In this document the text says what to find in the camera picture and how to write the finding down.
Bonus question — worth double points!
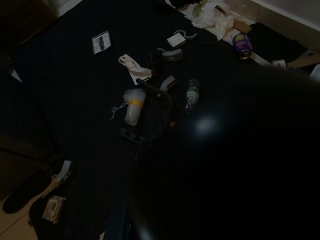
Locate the grey label packet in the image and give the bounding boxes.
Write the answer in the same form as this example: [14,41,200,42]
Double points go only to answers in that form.
[41,194,66,224]

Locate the black floor mat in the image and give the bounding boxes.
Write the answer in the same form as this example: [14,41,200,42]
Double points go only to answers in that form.
[0,0,320,240]

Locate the purple drink can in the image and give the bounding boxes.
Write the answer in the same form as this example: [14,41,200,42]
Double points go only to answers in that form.
[232,33,252,60]

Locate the folded white paper tag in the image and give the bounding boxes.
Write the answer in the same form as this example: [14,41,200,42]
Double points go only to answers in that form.
[117,53,154,82]

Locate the clear plastic bottle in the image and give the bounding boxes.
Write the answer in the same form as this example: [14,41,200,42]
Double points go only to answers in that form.
[184,78,201,115]

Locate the blue plastic dustpan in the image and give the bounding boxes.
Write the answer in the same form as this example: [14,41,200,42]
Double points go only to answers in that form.
[103,65,320,240]

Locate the beige wooden stick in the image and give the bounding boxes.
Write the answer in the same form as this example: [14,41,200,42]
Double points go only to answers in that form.
[37,174,63,201]

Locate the grey hook with white square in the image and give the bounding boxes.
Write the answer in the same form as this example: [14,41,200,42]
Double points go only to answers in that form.
[166,29,198,50]

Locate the light blue plastic hook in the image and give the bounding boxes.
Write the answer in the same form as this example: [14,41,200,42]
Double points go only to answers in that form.
[108,103,125,121]

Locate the crumpled white plastic bag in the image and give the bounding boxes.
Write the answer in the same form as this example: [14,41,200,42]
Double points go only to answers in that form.
[190,1,236,41]

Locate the white card with black item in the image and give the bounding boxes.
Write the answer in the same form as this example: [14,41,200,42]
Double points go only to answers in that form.
[91,30,112,55]

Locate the small brown cardboard flap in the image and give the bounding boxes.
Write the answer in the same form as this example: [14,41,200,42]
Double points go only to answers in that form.
[232,19,253,33]

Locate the flat brown cardboard piece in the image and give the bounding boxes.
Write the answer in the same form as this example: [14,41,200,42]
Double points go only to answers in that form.
[287,51,320,68]

